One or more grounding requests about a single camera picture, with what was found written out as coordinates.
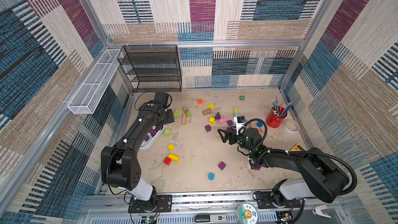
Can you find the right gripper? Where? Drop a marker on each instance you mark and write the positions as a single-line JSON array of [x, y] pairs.
[[232, 137]]

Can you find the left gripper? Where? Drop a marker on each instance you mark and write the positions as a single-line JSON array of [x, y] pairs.
[[171, 118]]

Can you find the purple short cylinder block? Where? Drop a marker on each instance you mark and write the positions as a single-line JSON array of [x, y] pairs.
[[159, 128]]

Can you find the purple rectangular block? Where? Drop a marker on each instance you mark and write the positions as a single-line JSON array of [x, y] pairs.
[[153, 132], [230, 128]]

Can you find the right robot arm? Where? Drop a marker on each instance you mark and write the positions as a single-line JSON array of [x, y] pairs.
[[323, 176]]

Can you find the purple cube under arm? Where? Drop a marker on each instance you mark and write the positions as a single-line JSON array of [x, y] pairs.
[[257, 168]]

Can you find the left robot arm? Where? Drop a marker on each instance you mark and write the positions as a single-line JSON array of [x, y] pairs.
[[120, 167]]

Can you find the white plastic storage bin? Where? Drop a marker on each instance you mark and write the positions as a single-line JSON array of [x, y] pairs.
[[147, 145]]

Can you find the lime green long block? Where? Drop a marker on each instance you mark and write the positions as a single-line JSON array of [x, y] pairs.
[[176, 113]]

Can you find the purple flat rectangular block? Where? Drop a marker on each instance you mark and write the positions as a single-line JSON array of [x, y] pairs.
[[230, 128]]

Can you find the light wood long block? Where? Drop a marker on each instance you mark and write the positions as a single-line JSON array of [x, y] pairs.
[[184, 119]]

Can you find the pink rectangular block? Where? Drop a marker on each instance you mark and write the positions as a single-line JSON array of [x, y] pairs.
[[223, 120]]

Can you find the purple triangular prism block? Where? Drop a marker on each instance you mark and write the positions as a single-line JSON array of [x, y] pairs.
[[217, 116]]

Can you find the small yellow cube block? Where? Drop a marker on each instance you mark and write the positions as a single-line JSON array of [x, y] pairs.
[[171, 147]]

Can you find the lime green rectangular block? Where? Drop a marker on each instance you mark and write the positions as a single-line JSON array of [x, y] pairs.
[[236, 110]]

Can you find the dark wood grain block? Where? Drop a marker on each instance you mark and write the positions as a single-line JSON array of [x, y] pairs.
[[207, 111]]

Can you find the blue round disc block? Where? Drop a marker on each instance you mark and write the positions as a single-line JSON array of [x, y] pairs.
[[211, 176]]

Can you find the yellow cylinder block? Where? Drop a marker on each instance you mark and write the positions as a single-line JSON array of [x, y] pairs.
[[174, 157]]

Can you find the red cube block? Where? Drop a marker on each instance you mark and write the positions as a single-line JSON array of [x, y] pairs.
[[167, 161]]

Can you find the red pencil bucket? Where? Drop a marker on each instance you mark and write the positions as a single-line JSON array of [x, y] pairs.
[[276, 118]]

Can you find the tape roll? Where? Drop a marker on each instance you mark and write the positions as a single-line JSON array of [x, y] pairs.
[[291, 126]]

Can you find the yellow calculator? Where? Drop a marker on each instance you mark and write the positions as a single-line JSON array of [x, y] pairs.
[[298, 147]]

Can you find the round green sticker badge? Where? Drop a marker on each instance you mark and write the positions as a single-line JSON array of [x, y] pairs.
[[246, 213]]

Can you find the black wire mesh shelf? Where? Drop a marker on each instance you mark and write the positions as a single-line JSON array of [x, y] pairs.
[[152, 67]]

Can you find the white wire mesh basket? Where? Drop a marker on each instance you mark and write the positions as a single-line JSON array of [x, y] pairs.
[[89, 94]]

